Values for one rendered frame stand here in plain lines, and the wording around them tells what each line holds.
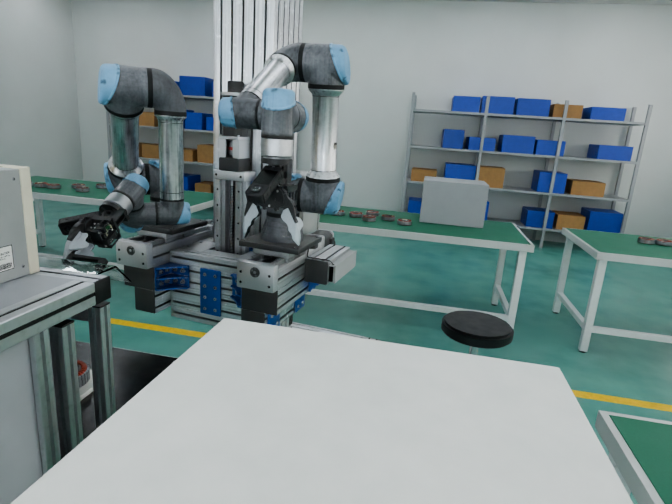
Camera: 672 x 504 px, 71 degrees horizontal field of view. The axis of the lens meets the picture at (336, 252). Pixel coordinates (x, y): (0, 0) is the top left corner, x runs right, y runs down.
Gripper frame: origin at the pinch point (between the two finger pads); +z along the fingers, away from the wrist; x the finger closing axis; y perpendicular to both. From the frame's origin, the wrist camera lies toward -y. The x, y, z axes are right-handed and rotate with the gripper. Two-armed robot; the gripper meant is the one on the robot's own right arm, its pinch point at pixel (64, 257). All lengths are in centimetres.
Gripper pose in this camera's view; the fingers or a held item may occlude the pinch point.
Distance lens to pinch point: 142.7
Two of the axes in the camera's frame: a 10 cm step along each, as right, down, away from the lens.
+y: 9.8, 1.2, -1.8
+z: -2.1, 6.9, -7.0
